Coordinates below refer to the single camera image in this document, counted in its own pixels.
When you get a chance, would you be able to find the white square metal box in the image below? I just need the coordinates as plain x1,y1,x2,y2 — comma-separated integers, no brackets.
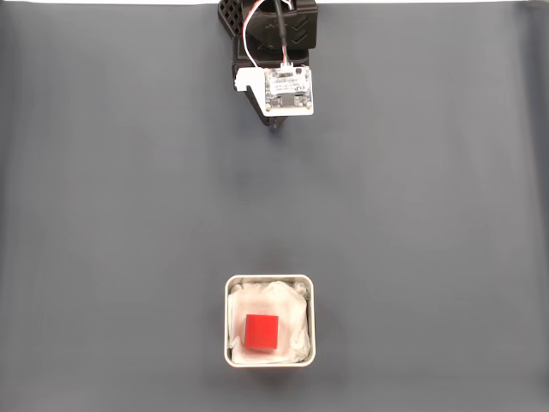
222,273,317,369

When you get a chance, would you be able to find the black camera cable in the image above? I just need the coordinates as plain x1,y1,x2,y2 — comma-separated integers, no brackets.
273,0,291,64

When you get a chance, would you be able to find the white crumpled tissue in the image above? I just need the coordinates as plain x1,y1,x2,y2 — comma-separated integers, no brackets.
226,279,312,365

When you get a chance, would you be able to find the dark grey table mat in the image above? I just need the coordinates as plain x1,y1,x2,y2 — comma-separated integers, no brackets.
0,3,549,412

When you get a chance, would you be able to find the white gripper motor cable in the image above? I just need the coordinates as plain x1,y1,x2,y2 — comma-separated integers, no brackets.
241,0,262,69

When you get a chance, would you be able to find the red cube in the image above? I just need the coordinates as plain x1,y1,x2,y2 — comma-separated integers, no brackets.
243,312,281,350

